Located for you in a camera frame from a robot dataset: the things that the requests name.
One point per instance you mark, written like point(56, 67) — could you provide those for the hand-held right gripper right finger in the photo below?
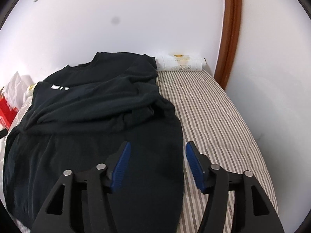
point(194, 165)

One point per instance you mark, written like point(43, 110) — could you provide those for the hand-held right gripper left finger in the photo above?
point(121, 168)

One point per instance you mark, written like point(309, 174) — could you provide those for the black sweatshirt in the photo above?
point(97, 116)

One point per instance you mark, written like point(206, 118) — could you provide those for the striped bed cover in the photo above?
point(213, 126)

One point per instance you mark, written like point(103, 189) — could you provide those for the white tissue packet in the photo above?
point(30, 89)
point(181, 62)

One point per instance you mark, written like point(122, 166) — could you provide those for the red paper bag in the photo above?
point(6, 116)

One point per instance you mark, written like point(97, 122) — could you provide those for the white plastic bag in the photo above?
point(15, 87)

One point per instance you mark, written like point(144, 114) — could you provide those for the brown wooden door frame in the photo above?
point(229, 29)

